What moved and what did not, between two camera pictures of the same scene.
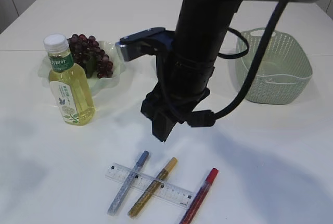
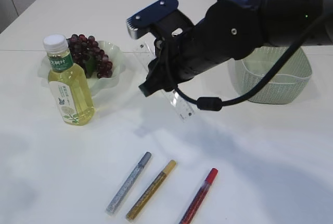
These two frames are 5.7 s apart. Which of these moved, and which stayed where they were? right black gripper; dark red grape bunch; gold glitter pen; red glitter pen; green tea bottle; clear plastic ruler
Moved: clear plastic ruler; right black gripper
Stayed: dark red grape bunch; green tea bottle; gold glitter pen; red glitter pen
